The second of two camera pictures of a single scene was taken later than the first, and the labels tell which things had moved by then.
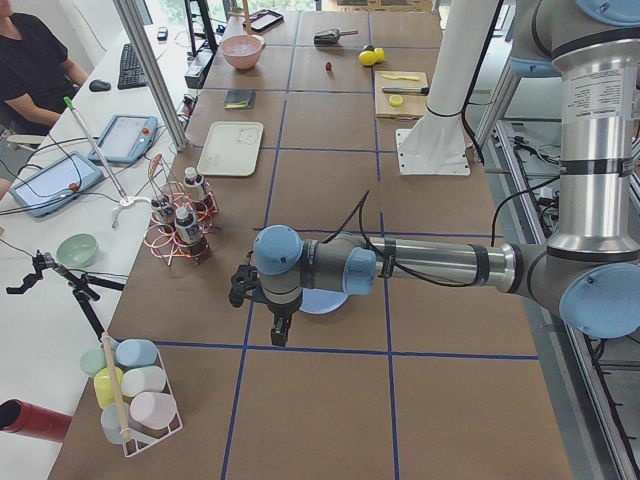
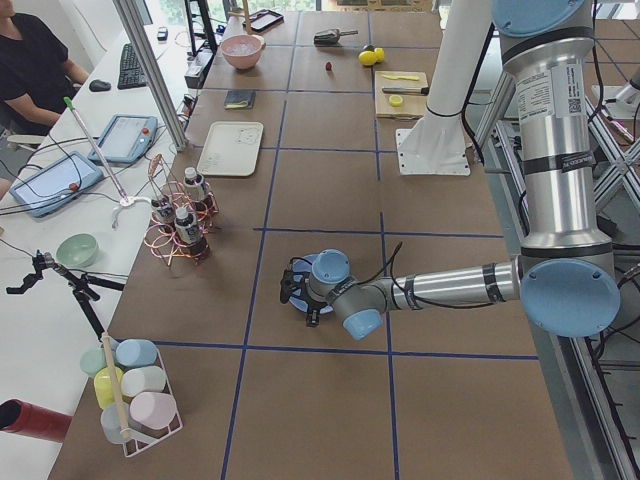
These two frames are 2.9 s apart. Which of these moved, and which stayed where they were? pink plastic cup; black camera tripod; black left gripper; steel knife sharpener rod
Moved: black left gripper
Stayed: pink plastic cup; black camera tripod; steel knife sharpener rod
